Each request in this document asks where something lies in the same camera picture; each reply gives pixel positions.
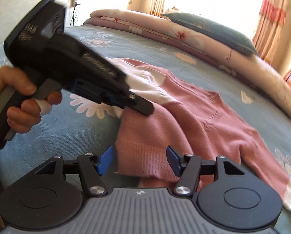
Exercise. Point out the pink and white sweater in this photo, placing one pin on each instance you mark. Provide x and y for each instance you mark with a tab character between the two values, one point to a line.
184	112

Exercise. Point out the grey-blue floral bed sheet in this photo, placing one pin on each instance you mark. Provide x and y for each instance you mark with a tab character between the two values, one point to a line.
62	131

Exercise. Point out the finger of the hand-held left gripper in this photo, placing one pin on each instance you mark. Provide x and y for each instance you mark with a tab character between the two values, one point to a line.
140	104
91	92

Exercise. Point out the white finger bandage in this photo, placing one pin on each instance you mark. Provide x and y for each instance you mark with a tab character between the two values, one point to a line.
44	107

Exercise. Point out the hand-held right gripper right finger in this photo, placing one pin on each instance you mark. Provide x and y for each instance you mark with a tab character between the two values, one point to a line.
173	160

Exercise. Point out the folded cream floral quilt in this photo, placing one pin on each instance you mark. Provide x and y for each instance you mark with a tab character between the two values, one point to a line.
140	22

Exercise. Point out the person's left hand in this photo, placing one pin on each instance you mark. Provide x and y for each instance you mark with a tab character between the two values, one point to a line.
18	78

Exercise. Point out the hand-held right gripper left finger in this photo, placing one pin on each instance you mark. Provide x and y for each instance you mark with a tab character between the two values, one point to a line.
106	159

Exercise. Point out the grey-blue floral pillow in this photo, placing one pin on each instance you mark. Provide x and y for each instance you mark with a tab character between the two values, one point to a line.
209	29

